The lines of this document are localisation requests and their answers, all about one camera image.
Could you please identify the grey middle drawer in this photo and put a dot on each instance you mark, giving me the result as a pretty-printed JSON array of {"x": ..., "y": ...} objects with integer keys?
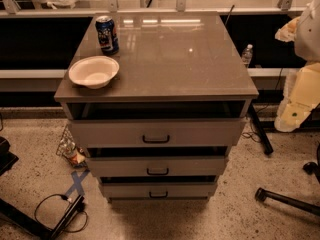
[{"x": 156, "y": 166}]

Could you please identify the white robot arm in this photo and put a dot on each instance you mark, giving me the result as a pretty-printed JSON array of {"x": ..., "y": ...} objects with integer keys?
[{"x": 312, "y": 11}]

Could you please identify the grey top drawer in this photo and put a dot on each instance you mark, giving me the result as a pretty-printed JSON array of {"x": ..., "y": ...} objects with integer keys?
[{"x": 156, "y": 133}]

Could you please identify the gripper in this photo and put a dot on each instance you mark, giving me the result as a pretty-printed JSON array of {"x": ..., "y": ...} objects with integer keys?
[{"x": 309, "y": 37}]

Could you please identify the wire mesh waste basket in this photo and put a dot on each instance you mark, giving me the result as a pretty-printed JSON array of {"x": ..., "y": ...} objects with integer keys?
[{"x": 68, "y": 150}]

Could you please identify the grey drawer cabinet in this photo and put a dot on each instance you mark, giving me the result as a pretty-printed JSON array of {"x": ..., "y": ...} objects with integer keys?
[{"x": 172, "y": 66}]

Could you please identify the blue soda can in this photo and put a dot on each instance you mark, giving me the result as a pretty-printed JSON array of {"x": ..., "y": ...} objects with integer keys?
[{"x": 107, "y": 34}]

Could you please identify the white paper bowl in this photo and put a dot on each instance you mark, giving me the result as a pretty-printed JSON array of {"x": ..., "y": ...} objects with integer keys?
[{"x": 93, "y": 72}]

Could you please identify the black table leg left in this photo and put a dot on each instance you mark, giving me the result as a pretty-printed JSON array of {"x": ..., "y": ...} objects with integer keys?
[{"x": 33, "y": 226}]

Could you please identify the clear plastic water bottle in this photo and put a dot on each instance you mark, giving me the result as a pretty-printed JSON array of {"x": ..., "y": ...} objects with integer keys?
[{"x": 247, "y": 55}]

